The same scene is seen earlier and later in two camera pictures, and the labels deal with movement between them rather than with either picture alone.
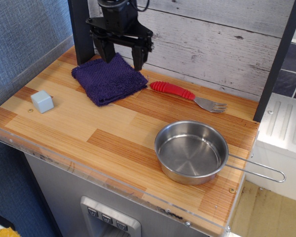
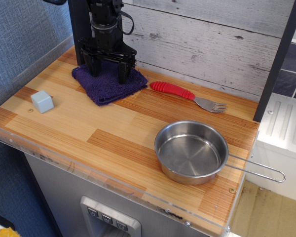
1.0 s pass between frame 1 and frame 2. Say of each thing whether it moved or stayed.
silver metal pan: stayed
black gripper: moved
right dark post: stayed
